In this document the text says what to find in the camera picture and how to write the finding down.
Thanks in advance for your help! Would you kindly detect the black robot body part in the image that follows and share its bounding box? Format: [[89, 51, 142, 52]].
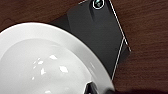
[[83, 81, 116, 94]]

